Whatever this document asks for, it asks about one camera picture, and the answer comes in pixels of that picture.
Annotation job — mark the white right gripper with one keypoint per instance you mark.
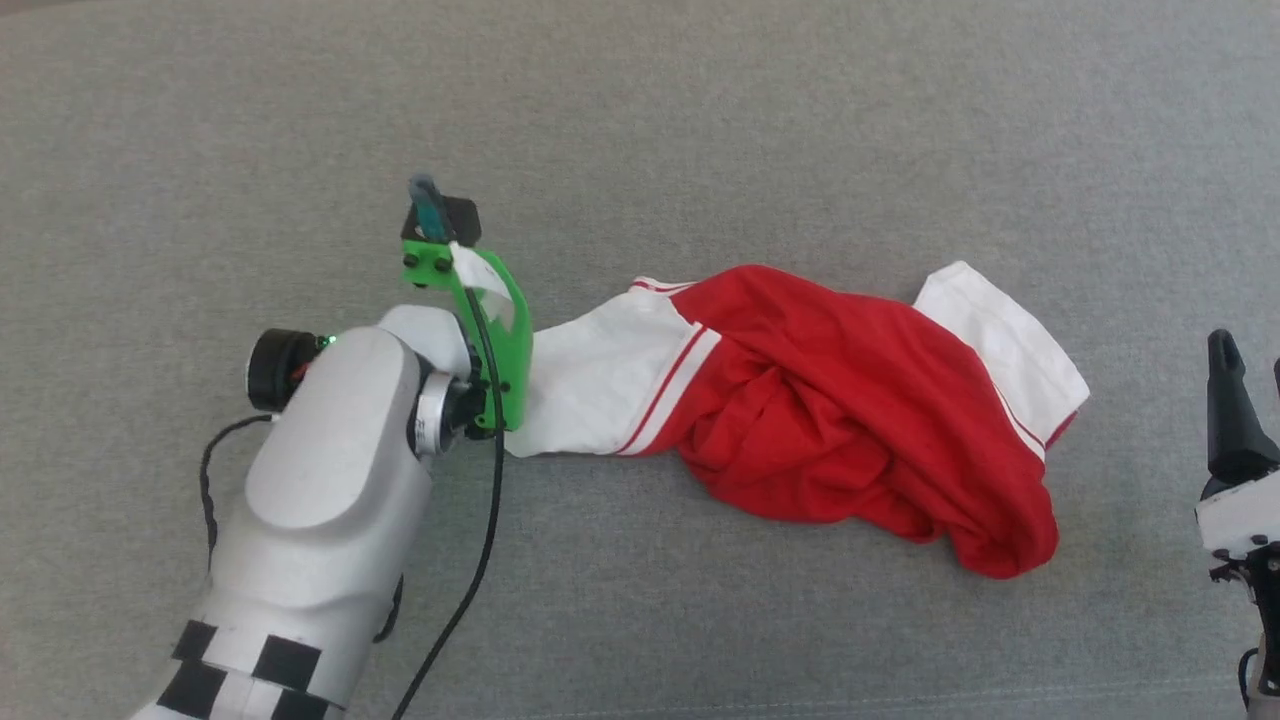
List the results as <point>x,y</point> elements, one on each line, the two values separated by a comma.
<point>1240,515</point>

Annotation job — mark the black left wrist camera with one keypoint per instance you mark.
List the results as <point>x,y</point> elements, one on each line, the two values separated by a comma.
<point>460,215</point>

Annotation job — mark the red and white shirt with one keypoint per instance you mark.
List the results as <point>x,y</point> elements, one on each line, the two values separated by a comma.
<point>820,410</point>

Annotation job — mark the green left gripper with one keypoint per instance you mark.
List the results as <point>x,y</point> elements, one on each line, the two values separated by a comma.
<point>505,340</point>

